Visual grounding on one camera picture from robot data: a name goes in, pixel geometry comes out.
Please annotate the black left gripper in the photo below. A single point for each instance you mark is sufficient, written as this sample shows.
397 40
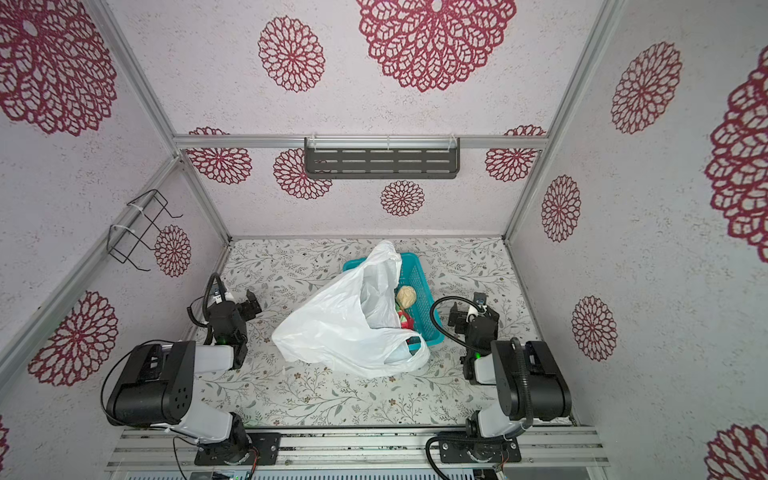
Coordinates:
249 311

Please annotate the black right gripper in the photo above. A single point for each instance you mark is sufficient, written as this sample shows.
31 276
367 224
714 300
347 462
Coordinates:
495 320

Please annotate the red dragon fruit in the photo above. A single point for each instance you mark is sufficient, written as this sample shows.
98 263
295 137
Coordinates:
406 321

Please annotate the cream pear fruit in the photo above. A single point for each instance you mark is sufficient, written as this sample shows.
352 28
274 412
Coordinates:
406 297

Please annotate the white plastic bag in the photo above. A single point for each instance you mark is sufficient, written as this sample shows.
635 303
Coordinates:
351 324

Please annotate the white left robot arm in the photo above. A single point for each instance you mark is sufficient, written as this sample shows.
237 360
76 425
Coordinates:
155 388

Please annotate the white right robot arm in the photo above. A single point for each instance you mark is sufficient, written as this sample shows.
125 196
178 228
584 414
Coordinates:
529 384

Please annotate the teal plastic basket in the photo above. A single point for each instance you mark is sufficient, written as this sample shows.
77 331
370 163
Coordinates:
420 300

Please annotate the black wire wall rack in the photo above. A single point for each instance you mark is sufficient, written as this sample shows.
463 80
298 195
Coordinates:
127 236

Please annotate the dark grey wall shelf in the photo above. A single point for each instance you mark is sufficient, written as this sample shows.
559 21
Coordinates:
385 159

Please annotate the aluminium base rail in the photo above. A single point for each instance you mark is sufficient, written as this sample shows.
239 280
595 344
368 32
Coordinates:
542 446

